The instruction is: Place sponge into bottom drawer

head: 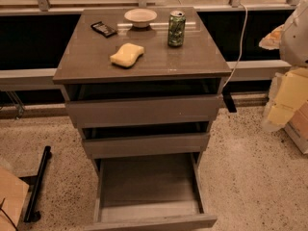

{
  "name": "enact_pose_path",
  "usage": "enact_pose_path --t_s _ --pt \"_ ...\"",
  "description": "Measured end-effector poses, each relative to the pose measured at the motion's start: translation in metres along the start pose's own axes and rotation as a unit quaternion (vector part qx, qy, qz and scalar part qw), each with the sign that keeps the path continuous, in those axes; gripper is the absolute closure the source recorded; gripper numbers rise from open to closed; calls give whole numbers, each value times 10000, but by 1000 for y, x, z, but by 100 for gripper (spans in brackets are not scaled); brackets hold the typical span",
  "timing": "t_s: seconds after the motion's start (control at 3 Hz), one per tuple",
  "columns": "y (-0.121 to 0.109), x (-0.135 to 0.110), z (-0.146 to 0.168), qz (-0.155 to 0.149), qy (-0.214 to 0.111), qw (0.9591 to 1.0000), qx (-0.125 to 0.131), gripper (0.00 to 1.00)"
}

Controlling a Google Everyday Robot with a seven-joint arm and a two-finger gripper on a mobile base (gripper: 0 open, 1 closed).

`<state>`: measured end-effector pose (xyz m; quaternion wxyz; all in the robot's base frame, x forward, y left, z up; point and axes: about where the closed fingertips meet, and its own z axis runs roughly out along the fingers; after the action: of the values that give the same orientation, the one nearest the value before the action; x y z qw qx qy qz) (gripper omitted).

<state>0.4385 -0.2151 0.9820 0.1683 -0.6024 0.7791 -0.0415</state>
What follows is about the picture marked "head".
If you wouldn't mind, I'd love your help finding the grey top drawer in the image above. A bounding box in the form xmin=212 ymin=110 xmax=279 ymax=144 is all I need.
xmin=66 ymin=95 xmax=221 ymax=128

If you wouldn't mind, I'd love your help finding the green soda can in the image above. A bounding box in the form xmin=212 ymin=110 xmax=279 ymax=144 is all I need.
xmin=167 ymin=11 xmax=186 ymax=47

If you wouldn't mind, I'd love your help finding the cardboard box on right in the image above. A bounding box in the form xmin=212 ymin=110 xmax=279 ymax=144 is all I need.
xmin=284 ymin=102 xmax=308 ymax=154

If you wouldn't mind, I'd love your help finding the black power adapter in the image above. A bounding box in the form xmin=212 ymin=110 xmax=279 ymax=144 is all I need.
xmin=222 ymin=92 xmax=237 ymax=113

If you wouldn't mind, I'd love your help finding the grey drawer cabinet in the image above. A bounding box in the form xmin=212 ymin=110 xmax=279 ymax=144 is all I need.
xmin=52 ymin=6 xmax=233 ymax=231

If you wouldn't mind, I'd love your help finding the cardboard box on left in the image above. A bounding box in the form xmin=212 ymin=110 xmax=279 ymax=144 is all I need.
xmin=0 ymin=167 xmax=29 ymax=231

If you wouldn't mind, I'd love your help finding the grey middle drawer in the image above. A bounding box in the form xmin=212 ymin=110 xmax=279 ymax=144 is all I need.
xmin=83 ymin=133 xmax=210 ymax=159

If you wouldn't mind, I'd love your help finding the white cable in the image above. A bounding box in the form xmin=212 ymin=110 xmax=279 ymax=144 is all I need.
xmin=222 ymin=3 xmax=249 ymax=89

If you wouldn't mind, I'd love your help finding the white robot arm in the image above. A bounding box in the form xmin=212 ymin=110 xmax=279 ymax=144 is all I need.
xmin=259 ymin=0 xmax=308 ymax=132

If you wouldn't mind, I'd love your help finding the yellow sponge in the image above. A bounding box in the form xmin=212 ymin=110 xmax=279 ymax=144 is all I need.
xmin=110 ymin=43 xmax=144 ymax=67

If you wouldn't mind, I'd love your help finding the grey open bottom drawer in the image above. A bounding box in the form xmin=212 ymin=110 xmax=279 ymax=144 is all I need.
xmin=85 ymin=153 xmax=217 ymax=231

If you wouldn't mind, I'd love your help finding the black floor bracket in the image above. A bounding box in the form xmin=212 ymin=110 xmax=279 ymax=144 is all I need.
xmin=24 ymin=145 xmax=52 ymax=222

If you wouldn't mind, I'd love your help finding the white ceramic bowl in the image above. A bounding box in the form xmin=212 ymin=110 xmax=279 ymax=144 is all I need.
xmin=124 ymin=9 xmax=157 ymax=28

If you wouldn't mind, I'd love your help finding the cardboard box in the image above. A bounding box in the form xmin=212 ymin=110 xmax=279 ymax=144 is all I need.
xmin=0 ymin=167 xmax=29 ymax=231
xmin=284 ymin=102 xmax=308 ymax=154

